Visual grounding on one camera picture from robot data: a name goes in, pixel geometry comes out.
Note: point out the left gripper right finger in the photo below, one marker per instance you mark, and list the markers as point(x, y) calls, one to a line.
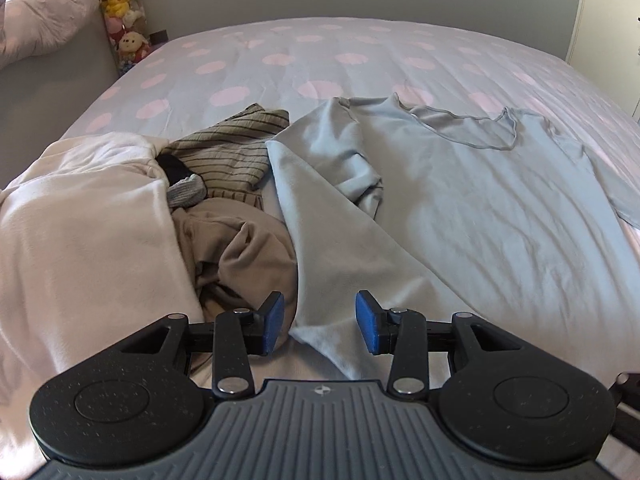
point(402, 334)

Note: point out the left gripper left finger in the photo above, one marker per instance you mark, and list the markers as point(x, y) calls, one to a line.
point(239, 334)

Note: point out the light blue-grey long-sleeve shirt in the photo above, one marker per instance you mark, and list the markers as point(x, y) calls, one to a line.
point(503, 217)

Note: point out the tan brown garment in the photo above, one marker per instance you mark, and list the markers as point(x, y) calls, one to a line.
point(236, 255)

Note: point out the grey knit sock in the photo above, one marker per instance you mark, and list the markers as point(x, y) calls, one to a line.
point(187, 192)

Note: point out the cream white sweater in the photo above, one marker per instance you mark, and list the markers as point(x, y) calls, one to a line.
point(89, 254)

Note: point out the black garment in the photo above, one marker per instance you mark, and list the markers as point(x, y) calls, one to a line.
point(174, 169)

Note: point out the brown striped garment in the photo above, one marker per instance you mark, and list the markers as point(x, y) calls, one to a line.
point(231, 157)

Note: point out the pink polka dot bedsheet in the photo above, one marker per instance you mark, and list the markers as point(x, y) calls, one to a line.
point(298, 65)

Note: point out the white cabinet door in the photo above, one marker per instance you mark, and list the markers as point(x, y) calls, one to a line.
point(605, 49)

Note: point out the clear tube of plush toys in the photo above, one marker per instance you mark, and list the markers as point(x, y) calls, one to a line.
point(127, 31)

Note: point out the dark wall socket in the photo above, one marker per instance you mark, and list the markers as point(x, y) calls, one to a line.
point(158, 38)

